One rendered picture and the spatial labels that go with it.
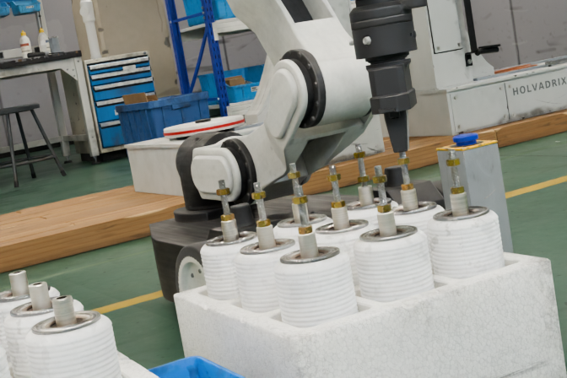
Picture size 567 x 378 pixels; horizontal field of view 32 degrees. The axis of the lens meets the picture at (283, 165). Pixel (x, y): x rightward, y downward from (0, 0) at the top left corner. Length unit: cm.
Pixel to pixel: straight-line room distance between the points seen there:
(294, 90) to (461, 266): 54
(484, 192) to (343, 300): 44
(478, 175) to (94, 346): 72
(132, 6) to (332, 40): 606
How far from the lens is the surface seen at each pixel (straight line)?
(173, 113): 591
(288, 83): 175
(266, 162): 197
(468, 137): 160
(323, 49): 178
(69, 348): 110
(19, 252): 316
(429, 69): 407
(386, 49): 140
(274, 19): 185
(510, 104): 421
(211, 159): 208
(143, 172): 380
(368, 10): 141
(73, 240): 321
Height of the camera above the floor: 50
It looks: 6 degrees down
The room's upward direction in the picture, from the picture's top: 10 degrees counter-clockwise
